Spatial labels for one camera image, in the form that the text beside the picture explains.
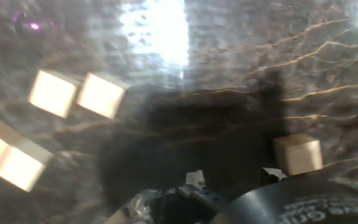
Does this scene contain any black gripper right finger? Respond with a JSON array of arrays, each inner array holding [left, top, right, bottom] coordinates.
[[261, 167, 288, 186]]

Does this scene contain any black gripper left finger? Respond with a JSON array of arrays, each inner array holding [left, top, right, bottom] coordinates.
[[154, 169, 231, 224]]

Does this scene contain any dark marble pattern mat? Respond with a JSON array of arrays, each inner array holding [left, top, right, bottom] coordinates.
[[0, 0, 358, 224]]

